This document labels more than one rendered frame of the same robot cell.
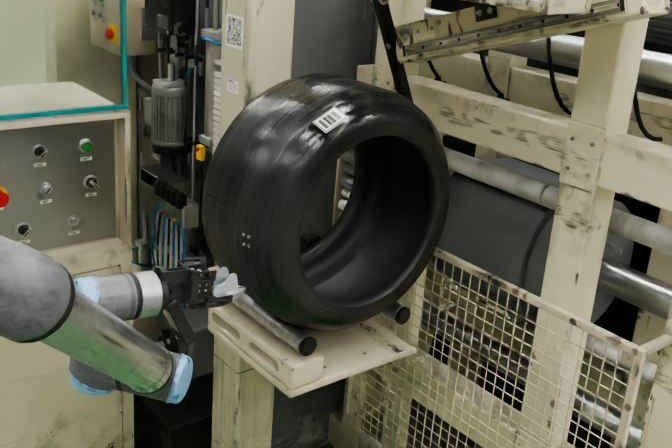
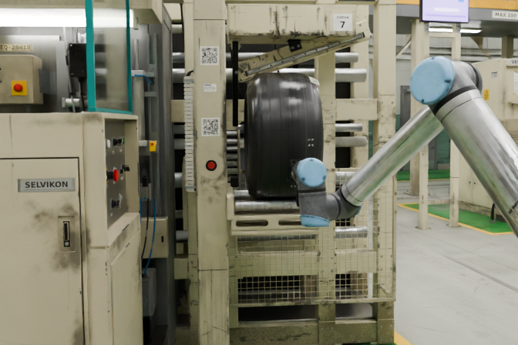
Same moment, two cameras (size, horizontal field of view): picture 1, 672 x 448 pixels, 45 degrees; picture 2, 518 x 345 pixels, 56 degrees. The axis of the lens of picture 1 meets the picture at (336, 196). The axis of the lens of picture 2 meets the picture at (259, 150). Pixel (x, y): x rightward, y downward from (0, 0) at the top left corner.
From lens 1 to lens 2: 1.98 m
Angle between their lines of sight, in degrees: 56
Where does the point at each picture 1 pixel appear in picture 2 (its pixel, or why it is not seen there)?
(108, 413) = not seen: outside the picture
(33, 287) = not seen: hidden behind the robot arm
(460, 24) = (280, 55)
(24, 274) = not seen: hidden behind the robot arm
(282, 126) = (300, 85)
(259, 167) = (305, 104)
